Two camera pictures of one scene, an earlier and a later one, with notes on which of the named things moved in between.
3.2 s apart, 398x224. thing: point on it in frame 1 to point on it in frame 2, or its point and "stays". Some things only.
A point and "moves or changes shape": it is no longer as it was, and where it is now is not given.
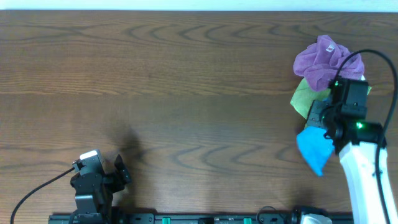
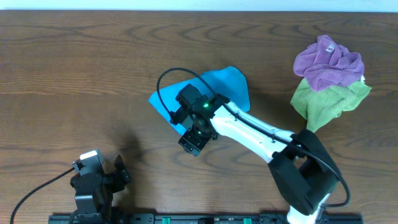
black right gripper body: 318,116 to 194,139
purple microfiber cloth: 319,63 stays
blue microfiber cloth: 316,147 moves or changes shape
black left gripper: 119,177 stays
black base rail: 200,218 stays
